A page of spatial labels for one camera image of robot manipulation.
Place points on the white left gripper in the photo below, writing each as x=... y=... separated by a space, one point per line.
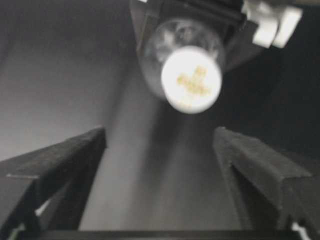
x=244 y=27

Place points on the white bottle cap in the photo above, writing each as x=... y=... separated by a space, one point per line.
x=191 y=80

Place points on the clear plastic bottle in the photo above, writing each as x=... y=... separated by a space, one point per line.
x=177 y=46

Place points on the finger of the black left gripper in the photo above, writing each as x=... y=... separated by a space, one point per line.
x=145 y=16

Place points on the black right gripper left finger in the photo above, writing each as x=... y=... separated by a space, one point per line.
x=29 y=180

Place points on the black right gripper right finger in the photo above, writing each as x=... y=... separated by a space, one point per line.
x=269 y=188

